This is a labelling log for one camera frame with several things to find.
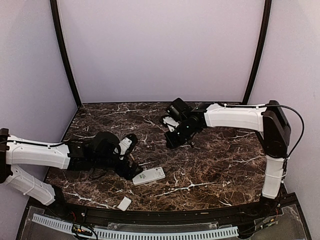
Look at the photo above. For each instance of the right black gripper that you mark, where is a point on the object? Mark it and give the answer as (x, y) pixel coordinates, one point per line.
(172, 142)

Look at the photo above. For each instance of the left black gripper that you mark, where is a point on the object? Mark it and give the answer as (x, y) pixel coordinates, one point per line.
(129, 174)

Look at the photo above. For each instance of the white remote control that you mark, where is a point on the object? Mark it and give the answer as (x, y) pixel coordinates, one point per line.
(148, 176)

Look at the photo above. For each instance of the white battery cover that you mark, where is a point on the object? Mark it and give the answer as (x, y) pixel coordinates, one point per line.
(124, 204)

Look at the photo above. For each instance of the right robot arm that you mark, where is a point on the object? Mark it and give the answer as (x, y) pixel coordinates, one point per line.
(268, 121)

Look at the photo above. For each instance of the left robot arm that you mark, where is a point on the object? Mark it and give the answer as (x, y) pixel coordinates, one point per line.
(105, 151)

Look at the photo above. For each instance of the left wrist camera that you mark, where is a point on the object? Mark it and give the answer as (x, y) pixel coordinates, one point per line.
(126, 145)

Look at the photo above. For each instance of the black front rail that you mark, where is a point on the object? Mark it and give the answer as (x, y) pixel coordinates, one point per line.
(103, 216)

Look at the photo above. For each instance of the white slotted cable duct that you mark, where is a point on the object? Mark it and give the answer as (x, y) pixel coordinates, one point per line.
(118, 231)

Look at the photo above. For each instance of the right black frame post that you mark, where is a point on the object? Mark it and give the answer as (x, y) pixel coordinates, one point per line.
(259, 51)

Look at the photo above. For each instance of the black frame post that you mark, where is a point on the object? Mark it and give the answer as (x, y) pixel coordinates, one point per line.
(63, 52)
(259, 51)

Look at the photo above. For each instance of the left black frame post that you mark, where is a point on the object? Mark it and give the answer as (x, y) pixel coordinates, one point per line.
(63, 52)

